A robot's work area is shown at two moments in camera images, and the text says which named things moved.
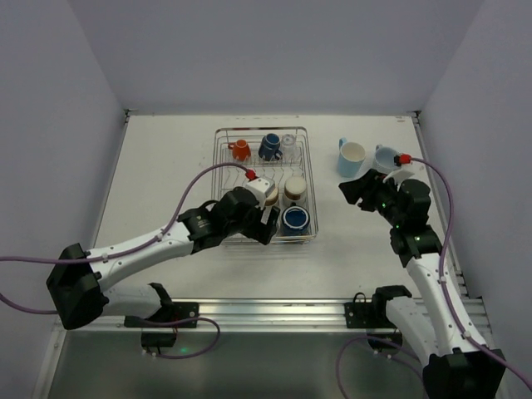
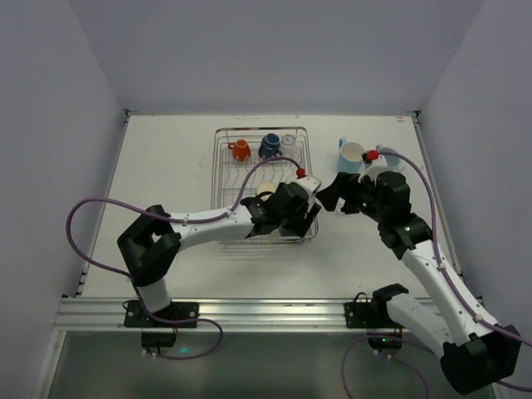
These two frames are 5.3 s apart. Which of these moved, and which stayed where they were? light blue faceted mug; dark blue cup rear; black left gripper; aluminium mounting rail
Moved: black left gripper
Stayed: dark blue cup rear; light blue faceted mug; aluminium mounting rail
